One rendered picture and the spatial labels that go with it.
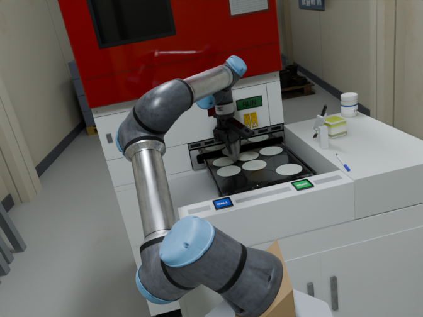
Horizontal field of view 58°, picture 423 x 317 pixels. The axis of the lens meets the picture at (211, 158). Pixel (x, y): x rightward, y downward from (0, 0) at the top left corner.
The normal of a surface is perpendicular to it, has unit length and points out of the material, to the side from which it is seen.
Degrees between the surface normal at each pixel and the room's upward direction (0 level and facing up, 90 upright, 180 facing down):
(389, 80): 90
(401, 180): 90
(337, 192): 90
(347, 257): 90
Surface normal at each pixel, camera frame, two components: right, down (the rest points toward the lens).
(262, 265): 0.30, -0.70
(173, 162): 0.18, 0.35
